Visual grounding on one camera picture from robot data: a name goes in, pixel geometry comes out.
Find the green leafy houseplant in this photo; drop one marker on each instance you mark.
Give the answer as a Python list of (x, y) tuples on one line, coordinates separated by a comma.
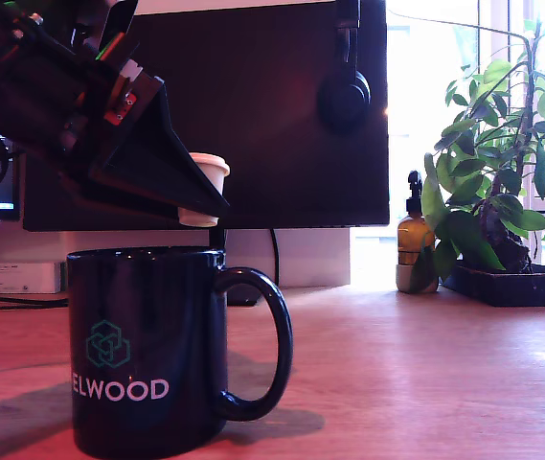
[(492, 144)]

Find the black monitor stand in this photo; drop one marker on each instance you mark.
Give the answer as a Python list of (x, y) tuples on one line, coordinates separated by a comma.
[(218, 239)]

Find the black headphones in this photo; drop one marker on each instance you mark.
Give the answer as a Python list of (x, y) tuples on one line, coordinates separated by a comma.
[(345, 100)]

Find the cream coffee capsule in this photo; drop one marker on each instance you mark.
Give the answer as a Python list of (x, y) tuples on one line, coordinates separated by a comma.
[(214, 167)]

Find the large black monitor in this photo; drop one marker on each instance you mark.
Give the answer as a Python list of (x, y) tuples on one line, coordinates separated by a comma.
[(253, 120)]

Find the black plant tray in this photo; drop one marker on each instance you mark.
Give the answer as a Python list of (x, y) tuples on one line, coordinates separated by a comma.
[(506, 287)]

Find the amber pump bottle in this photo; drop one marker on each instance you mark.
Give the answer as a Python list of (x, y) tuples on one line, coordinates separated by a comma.
[(413, 239)]

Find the white flat box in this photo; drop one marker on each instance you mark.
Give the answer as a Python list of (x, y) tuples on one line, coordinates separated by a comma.
[(18, 278)]

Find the black mug with Elwood print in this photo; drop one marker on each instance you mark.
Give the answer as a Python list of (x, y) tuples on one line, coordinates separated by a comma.
[(157, 345)]

